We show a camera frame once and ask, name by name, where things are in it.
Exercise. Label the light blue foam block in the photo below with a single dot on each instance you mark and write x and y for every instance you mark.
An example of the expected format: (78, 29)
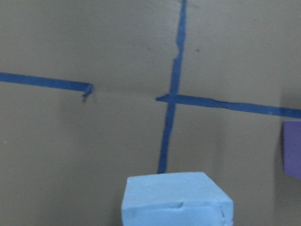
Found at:
(175, 199)

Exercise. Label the purple foam block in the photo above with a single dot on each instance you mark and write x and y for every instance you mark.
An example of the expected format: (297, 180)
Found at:
(292, 148)

